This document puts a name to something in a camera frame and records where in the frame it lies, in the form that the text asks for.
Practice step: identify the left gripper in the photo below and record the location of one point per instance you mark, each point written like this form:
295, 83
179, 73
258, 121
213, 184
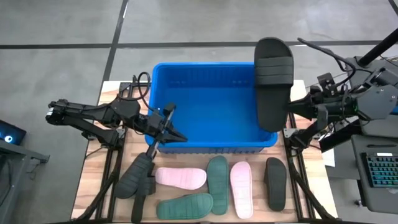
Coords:
154, 126

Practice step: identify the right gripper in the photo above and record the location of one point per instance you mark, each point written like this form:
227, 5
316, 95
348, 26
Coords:
320, 109

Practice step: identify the pink rubber slide sandal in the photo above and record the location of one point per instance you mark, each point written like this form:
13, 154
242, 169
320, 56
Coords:
180, 179
241, 189

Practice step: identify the green rubber slide sandal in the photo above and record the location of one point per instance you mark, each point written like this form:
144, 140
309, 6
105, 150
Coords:
185, 207
217, 183

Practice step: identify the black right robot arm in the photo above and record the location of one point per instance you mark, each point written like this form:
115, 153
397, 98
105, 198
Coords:
376, 102

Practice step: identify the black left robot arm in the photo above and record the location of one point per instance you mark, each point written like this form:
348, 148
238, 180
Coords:
93, 110

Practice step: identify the blue plastic bin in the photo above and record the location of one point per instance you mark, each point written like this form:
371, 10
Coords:
211, 118

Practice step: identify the black desk base bar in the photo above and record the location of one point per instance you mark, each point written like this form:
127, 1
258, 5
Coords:
339, 138

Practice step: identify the white paper sheet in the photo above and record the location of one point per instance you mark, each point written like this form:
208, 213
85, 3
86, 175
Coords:
329, 158

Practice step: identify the tablet with blue screen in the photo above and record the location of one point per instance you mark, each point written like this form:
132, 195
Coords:
395, 110

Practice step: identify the black pole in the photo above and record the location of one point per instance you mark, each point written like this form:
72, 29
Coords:
377, 47

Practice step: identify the backlit black keyboard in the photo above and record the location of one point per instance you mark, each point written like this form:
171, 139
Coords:
382, 171

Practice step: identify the small grey desk knob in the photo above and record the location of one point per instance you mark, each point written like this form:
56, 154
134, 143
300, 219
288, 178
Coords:
358, 202

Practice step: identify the grey metal cart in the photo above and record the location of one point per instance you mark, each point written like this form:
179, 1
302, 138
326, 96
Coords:
18, 151

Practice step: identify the black computer case with light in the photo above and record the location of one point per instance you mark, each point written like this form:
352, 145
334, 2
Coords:
12, 132

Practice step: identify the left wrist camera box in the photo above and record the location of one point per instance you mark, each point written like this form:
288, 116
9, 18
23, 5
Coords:
169, 109

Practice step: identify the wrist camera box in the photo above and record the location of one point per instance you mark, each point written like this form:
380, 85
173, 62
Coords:
169, 109
326, 83

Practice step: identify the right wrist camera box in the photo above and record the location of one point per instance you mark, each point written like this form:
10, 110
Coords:
326, 83

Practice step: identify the black metal table frame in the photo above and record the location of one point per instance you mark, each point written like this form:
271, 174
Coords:
124, 87

